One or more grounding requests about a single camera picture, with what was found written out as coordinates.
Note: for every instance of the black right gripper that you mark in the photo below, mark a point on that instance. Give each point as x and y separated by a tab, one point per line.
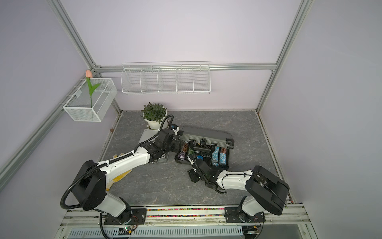
191	173

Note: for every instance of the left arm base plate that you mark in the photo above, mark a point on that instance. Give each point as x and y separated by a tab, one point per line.
136	216

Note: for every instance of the pink artificial tulip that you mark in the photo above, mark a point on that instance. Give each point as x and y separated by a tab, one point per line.
91	87

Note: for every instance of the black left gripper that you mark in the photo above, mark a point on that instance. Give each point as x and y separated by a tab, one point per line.
177	144

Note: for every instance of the silver aluminium poker case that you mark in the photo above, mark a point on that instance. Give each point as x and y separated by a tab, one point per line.
148	133

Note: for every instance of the yellow work glove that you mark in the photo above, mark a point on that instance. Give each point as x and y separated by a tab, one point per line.
116	179

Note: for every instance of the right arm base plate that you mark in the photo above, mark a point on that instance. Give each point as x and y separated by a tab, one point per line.
235	215

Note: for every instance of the white vented cable duct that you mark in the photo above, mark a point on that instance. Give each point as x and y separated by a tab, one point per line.
174	232

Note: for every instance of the white plant pot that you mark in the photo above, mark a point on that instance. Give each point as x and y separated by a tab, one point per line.
155	125

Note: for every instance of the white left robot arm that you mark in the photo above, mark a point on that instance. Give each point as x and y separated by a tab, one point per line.
88	190

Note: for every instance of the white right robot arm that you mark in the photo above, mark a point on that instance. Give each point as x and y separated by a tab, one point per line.
267	191

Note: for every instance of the green potted plant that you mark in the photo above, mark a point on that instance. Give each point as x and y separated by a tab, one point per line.
154	112

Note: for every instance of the black plastic poker case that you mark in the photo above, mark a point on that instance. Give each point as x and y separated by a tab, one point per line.
212	146

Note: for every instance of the white wire wall shelf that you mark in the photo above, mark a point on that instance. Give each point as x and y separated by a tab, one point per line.
191	77

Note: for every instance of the white mesh wall basket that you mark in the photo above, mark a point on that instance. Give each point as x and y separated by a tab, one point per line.
78	106

